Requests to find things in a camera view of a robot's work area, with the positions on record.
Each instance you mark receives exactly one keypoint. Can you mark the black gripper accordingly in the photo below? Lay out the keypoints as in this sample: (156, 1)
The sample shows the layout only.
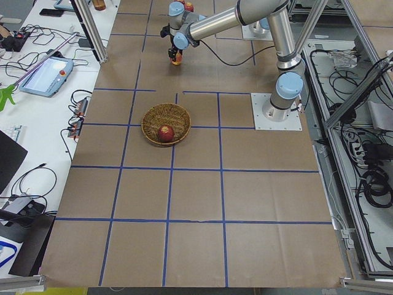
(174, 49)

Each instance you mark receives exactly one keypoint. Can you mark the red yellow apple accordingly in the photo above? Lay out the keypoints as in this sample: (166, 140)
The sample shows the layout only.
(176, 59)

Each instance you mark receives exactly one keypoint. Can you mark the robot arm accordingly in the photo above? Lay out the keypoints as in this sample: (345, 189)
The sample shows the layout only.
(185, 27)

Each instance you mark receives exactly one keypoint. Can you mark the red apple plate front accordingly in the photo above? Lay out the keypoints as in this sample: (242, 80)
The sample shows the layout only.
(189, 6)

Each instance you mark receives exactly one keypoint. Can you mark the woven wicker basket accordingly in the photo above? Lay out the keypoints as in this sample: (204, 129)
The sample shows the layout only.
(168, 114)

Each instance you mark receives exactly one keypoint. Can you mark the dark red apple in basket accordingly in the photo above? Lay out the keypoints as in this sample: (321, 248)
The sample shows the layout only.
(165, 134)

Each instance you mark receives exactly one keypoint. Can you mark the orange usb hub upper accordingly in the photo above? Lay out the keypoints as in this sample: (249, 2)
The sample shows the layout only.
(81, 107)

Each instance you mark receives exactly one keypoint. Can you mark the orange usb hub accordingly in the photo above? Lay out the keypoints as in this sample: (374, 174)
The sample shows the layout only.
(81, 107)
(75, 129)

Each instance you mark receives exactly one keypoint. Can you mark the orange usb hub lower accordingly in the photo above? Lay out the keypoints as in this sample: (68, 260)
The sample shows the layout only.
(75, 129)

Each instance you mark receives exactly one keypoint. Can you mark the teach pendant tablet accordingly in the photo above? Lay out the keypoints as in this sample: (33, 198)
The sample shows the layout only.
(48, 78)

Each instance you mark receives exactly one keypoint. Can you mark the black smartphone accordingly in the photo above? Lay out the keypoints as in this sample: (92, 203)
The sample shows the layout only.
(51, 12)

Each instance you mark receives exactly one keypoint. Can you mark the green reacher grabber tool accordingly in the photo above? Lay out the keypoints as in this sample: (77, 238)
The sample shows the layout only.
(6, 93)

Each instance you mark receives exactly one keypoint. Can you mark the black laptop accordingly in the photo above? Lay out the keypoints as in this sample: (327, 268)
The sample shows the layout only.
(12, 157)

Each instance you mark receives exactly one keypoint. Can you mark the grey docking hub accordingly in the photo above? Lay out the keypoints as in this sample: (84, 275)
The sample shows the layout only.
(25, 206)

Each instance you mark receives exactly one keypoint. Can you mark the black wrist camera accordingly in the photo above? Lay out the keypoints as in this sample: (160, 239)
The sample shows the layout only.
(165, 31)

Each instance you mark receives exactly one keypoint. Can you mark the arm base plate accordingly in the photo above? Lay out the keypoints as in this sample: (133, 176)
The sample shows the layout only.
(291, 123)
(248, 32)

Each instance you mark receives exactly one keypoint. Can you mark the aluminium frame post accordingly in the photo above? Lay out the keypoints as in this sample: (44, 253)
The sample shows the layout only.
(91, 32)

